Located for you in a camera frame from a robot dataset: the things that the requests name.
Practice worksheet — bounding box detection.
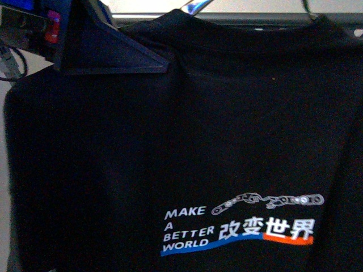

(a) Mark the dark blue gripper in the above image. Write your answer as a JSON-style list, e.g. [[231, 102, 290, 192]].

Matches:
[[1, 1, 168, 74]]

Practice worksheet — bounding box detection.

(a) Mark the black cable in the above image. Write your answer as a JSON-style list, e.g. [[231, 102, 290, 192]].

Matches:
[[0, 39, 28, 83]]

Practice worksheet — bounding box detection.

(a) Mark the black printed t-shirt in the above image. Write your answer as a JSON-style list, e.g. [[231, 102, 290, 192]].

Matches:
[[5, 10, 362, 271]]

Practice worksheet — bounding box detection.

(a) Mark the clothes hanger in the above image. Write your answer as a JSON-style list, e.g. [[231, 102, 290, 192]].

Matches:
[[179, 0, 318, 20]]

